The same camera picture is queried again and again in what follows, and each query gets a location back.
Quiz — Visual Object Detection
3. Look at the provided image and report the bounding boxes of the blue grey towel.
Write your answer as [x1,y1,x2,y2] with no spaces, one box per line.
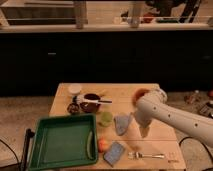
[114,114,133,136]

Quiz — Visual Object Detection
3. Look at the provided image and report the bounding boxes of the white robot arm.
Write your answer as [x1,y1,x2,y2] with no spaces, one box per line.
[132,89,213,148]

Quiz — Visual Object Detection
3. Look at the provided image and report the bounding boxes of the wooden table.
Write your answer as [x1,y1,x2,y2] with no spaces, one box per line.
[49,82,187,171]

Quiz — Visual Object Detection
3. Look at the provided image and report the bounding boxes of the silver fork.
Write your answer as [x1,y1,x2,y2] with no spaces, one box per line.
[128,152,165,159]

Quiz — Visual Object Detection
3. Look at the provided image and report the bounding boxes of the orange bowl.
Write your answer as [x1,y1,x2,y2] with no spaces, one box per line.
[132,88,149,105]

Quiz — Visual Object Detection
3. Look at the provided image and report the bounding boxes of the green cup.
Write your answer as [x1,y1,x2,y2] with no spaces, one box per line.
[99,112,113,127]

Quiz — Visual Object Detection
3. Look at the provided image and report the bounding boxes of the blue sponge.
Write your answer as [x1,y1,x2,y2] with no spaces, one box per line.
[103,142,125,167]

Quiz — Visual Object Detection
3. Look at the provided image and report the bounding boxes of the orange fruit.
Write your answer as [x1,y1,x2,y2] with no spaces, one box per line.
[98,137,109,153]

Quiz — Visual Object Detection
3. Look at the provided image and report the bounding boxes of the green cucumber in tray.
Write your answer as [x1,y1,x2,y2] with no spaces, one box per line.
[86,131,93,160]

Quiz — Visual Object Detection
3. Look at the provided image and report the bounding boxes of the dark brown bowl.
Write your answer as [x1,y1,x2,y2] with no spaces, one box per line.
[80,93,100,113]

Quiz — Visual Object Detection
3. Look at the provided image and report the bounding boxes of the white dish brush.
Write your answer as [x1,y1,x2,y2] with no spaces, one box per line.
[73,95,112,104]

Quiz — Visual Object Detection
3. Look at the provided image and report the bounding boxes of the small dark round object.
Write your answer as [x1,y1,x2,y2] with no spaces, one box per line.
[67,103,80,115]

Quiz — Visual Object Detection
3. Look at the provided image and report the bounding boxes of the green plastic tray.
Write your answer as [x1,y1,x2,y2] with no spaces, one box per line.
[28,114,98,171]

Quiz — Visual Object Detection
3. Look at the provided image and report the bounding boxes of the black cable right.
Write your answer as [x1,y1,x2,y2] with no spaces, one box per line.
[178,136,213,170]

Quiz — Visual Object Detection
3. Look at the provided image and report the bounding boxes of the black chair frame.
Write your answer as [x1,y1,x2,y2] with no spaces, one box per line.
[0,128,36,171]

